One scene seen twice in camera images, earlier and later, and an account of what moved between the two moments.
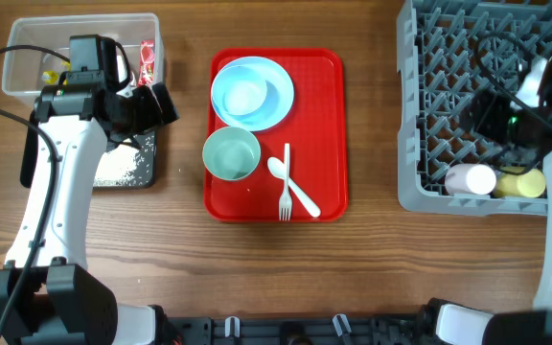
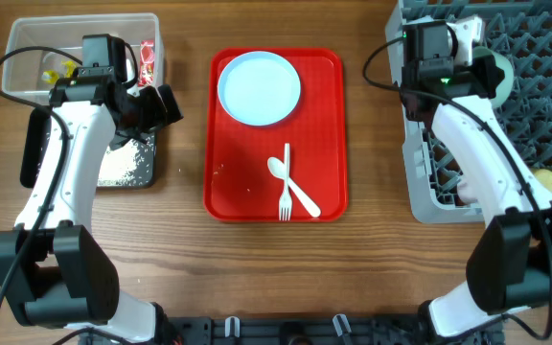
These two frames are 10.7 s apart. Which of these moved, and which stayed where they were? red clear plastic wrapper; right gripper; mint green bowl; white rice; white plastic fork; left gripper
Moved: mint green bowl; right gripper
Stayed: white plastic fork; white rice; left gripper; red clear plastic wrapper
